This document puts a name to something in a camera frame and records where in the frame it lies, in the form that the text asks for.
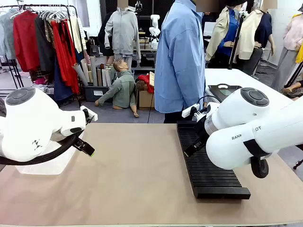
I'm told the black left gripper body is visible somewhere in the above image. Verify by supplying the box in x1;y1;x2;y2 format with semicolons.
71;134;85;149

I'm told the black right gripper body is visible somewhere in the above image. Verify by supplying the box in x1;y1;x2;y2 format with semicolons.
194;117;209;145

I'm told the person's right forearm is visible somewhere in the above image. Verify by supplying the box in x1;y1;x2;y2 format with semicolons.
155;59;177;114

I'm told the black slotted PCB rack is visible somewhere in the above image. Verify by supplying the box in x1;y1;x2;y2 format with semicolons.
176;120;251;200

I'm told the clear plastic storage box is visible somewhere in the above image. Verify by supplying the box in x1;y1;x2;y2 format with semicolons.
14;132;85;176

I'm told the dark grey storage bin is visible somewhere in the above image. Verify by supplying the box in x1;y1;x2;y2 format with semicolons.
84;85;113;103

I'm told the navy blue garment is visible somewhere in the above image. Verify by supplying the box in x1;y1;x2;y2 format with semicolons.
53;56;74;100

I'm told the cardboard box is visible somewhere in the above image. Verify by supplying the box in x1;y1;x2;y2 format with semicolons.
137;89;156;108

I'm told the white table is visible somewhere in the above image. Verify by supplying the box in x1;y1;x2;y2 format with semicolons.
204;68;295;112

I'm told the grey paper roll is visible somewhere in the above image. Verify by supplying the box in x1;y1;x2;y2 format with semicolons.
72;63;89;86

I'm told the brown paper roll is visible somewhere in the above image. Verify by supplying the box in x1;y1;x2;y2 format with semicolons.
96;67;103;87

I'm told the white paper roll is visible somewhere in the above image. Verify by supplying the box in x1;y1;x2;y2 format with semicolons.
101;68;112;87

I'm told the torso mannequin in green shirt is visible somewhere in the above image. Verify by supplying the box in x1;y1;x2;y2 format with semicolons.
94;59;141;118

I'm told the grey-green paper roll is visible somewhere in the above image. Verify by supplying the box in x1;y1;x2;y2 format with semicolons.
89;55;98;87

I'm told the red cloth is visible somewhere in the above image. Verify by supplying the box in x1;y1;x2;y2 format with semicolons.
138;74;155;93

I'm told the beige paper roll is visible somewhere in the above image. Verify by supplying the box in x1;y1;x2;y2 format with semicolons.
80;58;93;83

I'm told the red dress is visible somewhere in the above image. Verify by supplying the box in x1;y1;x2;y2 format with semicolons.
50;20;80;95

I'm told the black tripod pole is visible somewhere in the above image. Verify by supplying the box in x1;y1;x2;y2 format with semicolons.
228;10;247;70

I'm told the mannequin in beige jacket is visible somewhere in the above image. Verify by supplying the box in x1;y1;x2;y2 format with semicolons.
205;0;245;70

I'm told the dark grey garment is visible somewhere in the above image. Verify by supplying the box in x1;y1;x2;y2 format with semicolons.
35;16;55;73

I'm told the cream garment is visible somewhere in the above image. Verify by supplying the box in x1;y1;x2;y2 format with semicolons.
69;16;88;54

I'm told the mannequin in cream jacket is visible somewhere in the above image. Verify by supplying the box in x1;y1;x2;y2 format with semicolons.
236;0;276;76

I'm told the red shirt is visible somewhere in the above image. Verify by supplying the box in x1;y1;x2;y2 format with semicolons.
13;10;41;72

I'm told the mannequin in grey hoodie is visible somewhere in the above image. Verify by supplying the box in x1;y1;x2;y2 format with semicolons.
104;0;142;71

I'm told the black metal clothes rack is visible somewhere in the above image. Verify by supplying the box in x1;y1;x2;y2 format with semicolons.
0;3;82;107

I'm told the grey fluffy garment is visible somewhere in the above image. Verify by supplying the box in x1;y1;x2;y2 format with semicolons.
0;9;15;60

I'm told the mannequin in pink sweater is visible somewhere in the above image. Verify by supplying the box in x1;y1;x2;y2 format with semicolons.
271;7;303;93

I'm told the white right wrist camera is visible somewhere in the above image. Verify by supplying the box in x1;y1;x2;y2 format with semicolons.
182;103;201;119

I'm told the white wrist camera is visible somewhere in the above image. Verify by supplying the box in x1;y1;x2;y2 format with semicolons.
80;105;98;123
182;103;201;119

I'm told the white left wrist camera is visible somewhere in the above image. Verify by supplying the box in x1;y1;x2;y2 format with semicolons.
80;105;98;123

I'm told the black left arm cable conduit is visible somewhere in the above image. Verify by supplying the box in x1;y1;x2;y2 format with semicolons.
0;132;83;166

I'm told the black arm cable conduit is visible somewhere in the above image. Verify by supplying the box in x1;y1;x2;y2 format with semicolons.
0;132;83;166
250;156;270;179

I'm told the thin black camera cable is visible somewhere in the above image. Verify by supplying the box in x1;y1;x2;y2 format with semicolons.
198;95;222;109

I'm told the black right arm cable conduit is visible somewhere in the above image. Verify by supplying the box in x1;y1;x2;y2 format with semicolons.
250;156;270;179

